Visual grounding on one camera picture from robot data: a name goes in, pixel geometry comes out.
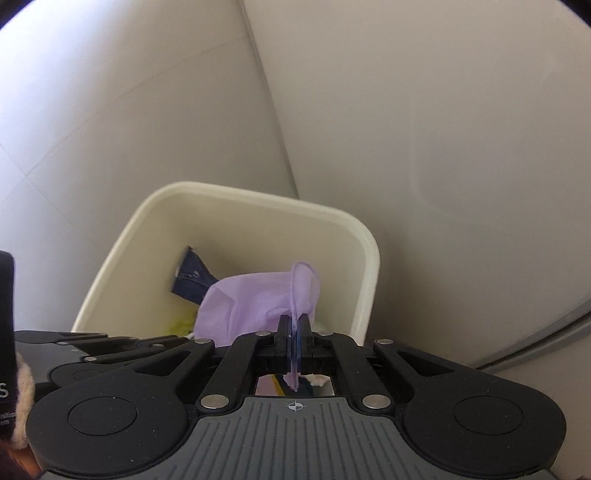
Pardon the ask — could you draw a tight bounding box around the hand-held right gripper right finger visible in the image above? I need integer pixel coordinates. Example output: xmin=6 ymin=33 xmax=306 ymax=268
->
xmin=298 ymin=314 xmax=448 ymax=411

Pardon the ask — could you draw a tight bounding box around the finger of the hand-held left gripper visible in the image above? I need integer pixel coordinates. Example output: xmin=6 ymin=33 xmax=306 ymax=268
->
xmin=60 ymin=332 xmax=197 ymax=371

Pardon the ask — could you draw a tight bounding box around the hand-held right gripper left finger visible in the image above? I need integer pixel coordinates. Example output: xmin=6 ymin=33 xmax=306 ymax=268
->
xmin=136 ymin=315 xmax=293 ymax=412

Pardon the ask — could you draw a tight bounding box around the purple disposable glove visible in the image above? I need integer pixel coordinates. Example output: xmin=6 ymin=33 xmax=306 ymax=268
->
xmin=193 ymin=261 xmax=321 ymax=393

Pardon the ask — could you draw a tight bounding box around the dark blue snack wrapper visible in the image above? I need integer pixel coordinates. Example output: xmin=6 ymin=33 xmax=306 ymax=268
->
xmin=171 ymin=246 xmax=222 ymax=306

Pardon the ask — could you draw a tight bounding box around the cream plastic bin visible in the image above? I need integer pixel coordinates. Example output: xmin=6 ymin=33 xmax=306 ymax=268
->
xmin=71 ymin=181 xmax=380 ymax=348

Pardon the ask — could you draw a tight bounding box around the person's left forearm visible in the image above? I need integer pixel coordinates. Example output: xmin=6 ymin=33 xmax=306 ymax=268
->
xmin=0 ymin=354 xmax=38 ymax=480

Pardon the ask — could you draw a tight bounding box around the yellow green scrap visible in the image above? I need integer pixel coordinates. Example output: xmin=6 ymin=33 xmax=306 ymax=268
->
xmin=166 ymin=310 xmax=199 ymax=336

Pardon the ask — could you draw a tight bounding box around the grey trim strip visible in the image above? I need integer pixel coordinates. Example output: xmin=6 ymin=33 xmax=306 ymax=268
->
xmin=475 ymin=310 xmax=591 ymax=371

